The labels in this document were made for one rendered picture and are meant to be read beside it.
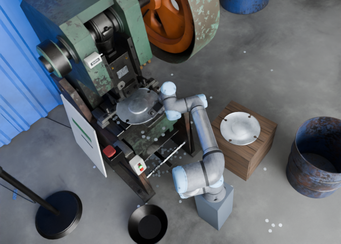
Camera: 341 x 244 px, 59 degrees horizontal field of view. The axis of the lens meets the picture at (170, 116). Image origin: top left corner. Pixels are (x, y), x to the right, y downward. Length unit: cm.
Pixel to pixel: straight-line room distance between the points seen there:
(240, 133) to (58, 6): 145
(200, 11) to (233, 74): 167
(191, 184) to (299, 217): 126
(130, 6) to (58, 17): 34
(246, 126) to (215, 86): 82
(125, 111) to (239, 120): 88
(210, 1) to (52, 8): 75
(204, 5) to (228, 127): 107
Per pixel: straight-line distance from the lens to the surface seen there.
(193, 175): 131
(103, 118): 198
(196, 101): 153
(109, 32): 156
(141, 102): 194
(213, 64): 319
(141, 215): 242
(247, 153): 218
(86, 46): 148
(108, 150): 183
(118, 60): 170
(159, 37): 195
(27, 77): 297
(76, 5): 155
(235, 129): 227
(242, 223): 236
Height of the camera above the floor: 226
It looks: 54 degrees down
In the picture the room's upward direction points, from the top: 14 degrees counter-clockwise
